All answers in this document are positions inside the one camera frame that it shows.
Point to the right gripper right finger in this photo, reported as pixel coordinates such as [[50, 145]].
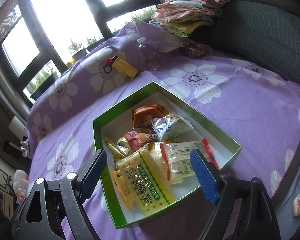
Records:
[[256, 217]]

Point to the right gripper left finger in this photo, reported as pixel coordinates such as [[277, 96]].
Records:
[[49, 202]]

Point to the red white snack packet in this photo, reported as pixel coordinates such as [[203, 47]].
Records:
[[177, 158]]

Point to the green cracker packet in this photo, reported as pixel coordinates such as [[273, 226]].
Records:
[[145, 181]]

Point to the silver white snack packet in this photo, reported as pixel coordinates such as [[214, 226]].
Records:
[[170, 126]]

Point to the white plastic bag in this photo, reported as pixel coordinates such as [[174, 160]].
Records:
[[20, 183]]

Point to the orange yellow snack packet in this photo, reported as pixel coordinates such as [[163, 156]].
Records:
[[123, 188]]

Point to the purple floral bed sheet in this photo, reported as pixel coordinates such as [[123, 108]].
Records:
[[256, 106]]

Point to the pink cartoon snack packet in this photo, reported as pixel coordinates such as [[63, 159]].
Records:
[[139, 137]]

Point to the green cardboard box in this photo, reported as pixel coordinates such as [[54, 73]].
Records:
[[117, 121]]

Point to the potted plant on sill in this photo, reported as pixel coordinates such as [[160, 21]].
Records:
[[77, 50]]

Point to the yellow bottle with red cap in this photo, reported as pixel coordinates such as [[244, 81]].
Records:
[[126, 69]]

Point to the clear plastic water bottle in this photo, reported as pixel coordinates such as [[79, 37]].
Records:
[[147, 54]]

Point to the dark grey sofa cushion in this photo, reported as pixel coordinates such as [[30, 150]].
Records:
[[266, 32]]

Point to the stack of folded cloths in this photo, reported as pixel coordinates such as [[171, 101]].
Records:
[[182, 17]]

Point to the black window frame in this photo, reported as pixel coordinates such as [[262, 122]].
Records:
[[35, 36]]

